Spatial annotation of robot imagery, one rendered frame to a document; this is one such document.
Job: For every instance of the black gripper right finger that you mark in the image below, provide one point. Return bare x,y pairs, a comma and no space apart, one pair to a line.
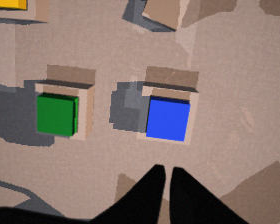
190,202

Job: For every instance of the yellow button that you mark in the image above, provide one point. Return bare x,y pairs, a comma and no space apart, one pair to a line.
28,10

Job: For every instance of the beige cube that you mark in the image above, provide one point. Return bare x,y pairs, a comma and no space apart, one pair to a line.
168,13

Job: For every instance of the green button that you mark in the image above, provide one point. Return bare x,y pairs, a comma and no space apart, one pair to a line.
64,109

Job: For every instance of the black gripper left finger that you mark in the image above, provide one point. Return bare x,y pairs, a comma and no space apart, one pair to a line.
140,205

